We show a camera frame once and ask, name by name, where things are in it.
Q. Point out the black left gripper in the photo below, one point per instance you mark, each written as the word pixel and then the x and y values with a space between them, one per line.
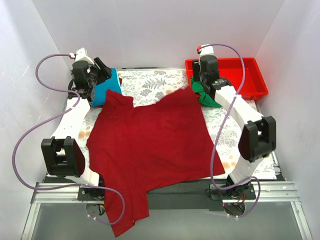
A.
pixel 100 71

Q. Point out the green t-shirt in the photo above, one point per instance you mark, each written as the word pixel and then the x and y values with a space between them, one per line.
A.
pixel 204 99

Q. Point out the aluminium frame rail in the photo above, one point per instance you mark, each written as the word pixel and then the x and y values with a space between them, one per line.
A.
pixel 270 191

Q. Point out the red plastic bin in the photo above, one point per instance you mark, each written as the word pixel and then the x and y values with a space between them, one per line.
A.
pixel 254 87

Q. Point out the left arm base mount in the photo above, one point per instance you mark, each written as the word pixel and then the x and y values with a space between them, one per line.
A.
pixel 86 193

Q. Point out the floral patterned table mat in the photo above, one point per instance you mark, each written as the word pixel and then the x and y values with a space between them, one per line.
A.
pixel 148 87

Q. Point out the blue folded t-shirt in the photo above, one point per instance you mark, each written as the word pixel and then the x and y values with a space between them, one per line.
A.
pixel 100 91

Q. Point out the dark red t-shirt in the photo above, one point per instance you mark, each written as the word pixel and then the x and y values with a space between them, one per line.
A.
pixel 140 148

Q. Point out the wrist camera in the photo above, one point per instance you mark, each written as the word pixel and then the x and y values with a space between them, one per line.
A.
pixel 81 55
pixel 205 50

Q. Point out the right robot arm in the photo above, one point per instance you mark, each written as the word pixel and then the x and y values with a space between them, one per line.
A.
pixel 258 136

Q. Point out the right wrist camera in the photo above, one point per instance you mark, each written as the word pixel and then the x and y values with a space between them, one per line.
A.
pixel 205 50

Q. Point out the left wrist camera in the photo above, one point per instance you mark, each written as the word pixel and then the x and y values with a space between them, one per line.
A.
pixel 81 55

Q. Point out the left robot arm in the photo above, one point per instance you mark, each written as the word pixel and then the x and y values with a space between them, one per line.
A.
pixel 62 154

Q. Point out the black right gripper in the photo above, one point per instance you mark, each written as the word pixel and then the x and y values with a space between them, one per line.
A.
pixel 200 81

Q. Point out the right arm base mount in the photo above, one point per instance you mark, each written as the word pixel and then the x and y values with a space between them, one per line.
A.
pixel 238 193

